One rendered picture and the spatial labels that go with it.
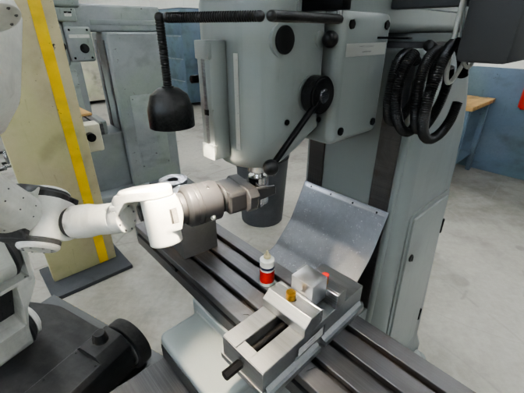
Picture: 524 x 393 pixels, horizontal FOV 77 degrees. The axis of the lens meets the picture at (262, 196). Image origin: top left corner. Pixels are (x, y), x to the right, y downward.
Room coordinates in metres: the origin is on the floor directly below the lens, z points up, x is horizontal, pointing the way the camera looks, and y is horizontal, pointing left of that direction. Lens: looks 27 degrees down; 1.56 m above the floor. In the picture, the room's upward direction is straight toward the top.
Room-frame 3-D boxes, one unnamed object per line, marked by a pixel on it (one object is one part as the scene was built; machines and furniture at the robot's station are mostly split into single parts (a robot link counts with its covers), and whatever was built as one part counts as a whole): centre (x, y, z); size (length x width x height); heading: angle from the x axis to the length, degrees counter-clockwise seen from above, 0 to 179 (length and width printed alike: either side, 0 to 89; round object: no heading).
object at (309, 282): (0.57, -0.11, 1.05); 0.06 x 0.05 x 0.06; 44
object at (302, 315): (0.53, -0.07, 1.02); 0.12 x 0.06 x 0.04; 44
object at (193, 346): (0.69, 0.01, 0.79); 0.50 x 0.35 x 0.12; 133
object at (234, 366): (0.42, 0.06, 0.98); 0.04 x 0.02 x 0.02; 134
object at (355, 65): (0.83, -0.14, 1.47); 0.24 x 0.19 x 0.26; 43
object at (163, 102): (0.53, 0.15, 1.46); 0.07 x 0.07 x 0.06
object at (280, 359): (0.55, -0.08, 0.99); 0.35 x 0.15 x 0.11; 134
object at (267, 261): (0.71, -0.01, 0.99); 0.04 x 0.04 x 0.11
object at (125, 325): (0.86, 0.51, 0.50); 0.20 x 0.05 x 0.20; 62
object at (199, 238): (0.94, 0.26, 1.03); 0.22 x 0.12 x 0.20; 38
